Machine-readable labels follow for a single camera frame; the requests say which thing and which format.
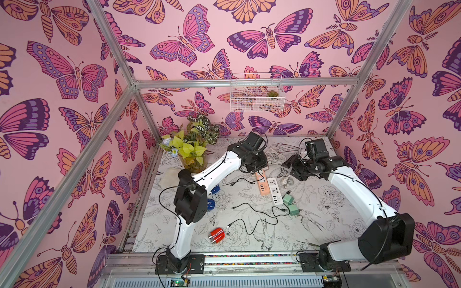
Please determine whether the black usb cable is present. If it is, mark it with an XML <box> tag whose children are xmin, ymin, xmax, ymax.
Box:
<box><xmin>225</xmin><ymin>210</ymin><xmax>282</xmax><ymax>236</ymax></box>
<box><xmin>232</xmin><ymin>202</ymin><xmax>291</xmax><ymax>221</ymax></box>

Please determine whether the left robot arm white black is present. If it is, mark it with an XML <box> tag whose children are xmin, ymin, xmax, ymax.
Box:
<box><xmin>166</xmin><ymin>132</ymin><xmax>268</xmax><ymax>273</ymax></box>

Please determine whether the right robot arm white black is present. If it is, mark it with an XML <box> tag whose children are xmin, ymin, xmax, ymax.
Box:
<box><xmin>283</xmin><ymin>138</ymin><xmax>415</xmax><ymax>271</ymax></box>

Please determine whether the orange power strip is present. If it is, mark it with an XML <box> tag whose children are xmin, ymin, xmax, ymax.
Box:
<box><xmin>255</xmin><ymin>169</ymin><xmax>271</xmax><ymax>196</ymax></box>

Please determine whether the white power strip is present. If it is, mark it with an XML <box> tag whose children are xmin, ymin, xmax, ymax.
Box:
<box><xmin>267</xmin><ymin>178</ymin><xmax>284</xmax><ymax>206</ymax></box>

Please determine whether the green charger adapter lower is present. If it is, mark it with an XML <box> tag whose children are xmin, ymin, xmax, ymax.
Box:
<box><xmin>287</xmin><ymin>204</ymin><xmax>300</xmax><ymax>216</ymax></box>

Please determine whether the amber glass vase with plants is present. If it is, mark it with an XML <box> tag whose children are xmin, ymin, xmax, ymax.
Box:
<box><xmin>160</xmin><ymin>114</ymin><xmax>220</xmax><ymax>174</ymax></box>

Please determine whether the small green succulent plant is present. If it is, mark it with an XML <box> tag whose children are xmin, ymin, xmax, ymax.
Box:
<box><xmin>267</xmin><ymin>90</ymin><xmax>279</xmax><ymax>98</ymax></box>

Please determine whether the white wire wall basket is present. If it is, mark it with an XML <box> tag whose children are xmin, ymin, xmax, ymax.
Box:
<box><xmin>228</xmin><ymin>78</ymin><xmax>286</xmax><ymax>113</ymax></box>

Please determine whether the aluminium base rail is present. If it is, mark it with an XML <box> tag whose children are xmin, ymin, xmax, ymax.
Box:
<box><xmin>96</xmin><ymin>252</ymin><xmax>411</xmax><ymax>288</ymax></box>

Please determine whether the aluminium cage frame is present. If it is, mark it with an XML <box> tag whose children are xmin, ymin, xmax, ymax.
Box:
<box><xmin>0</xmin><ymin>0</ymin><xmax>415</xmax><ymax>288</ymax></box>

